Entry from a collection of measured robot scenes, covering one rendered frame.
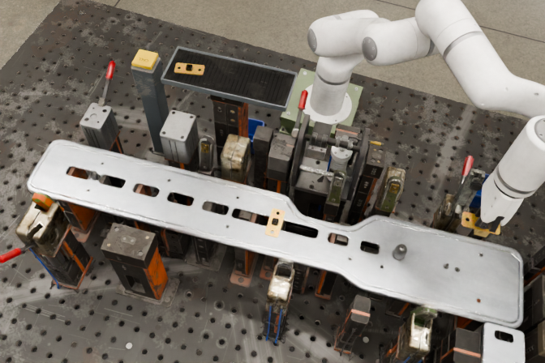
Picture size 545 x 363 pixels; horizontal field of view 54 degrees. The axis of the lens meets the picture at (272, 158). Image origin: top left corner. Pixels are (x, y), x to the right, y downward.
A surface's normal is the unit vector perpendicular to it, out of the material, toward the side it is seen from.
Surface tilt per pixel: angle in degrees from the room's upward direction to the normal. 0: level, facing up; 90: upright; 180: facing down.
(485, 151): 0
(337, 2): 0
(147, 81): 90
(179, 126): 0
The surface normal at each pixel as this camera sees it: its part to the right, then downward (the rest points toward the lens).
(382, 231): 0.04, -0.56
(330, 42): -0.68, 0.44
